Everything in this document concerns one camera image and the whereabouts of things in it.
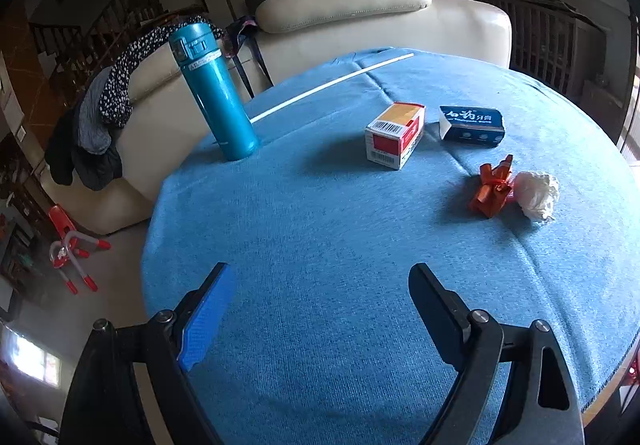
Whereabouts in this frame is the cream leather sofa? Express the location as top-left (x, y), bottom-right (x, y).
top-left (40, 0), bottom-right (513, 236)

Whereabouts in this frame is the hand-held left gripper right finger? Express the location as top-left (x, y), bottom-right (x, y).
top-left (408, 263), bottom-right (586, 445)

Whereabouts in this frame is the orange and white medicine box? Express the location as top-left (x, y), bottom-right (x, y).
top-left (365, 102), bottom-right (426, 170)

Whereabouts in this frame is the black white-dotted garment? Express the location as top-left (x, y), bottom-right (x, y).
top-left (99, 15), bottom-right (226, 128)

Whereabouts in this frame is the white tissue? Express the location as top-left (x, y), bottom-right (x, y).
top-left (513, 171), bottom-right (561, 222)

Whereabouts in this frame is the blue toothpaste box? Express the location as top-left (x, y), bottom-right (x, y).
top-left (439, 105), bottom-right (506, 146)

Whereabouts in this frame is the grey garment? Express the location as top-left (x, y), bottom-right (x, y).
top-left (75, 67), bottom-right (118, 156)

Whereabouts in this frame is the wooden staircase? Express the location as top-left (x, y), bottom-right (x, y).
top-left (30, 0), bottom-right (166, 96)

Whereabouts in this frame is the blue tablecloth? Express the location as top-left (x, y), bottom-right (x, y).
top-left (141, 47), bottom-right (640, 445)

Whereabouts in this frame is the red and white toy tricycle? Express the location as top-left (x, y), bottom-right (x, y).
top-left (47, 204), bottom-right (112, 295)

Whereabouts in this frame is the wooden baby crib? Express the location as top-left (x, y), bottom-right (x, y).
top-left (432, 0), bottom-right (611, 98)

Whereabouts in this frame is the thin white stick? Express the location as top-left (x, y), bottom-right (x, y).
top-left (249, 53), bottom-right (415, 124)

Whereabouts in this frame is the orange-red ribbon bow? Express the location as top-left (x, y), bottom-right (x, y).
top-left (468, 154), bottom-right (516, 218)

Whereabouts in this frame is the teal thermos bottle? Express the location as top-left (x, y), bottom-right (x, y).
top-left (168, 22), bottom-right (260, 162)

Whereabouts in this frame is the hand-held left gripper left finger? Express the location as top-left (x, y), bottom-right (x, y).
top-left (59, 262), bottom-right (237, 445)

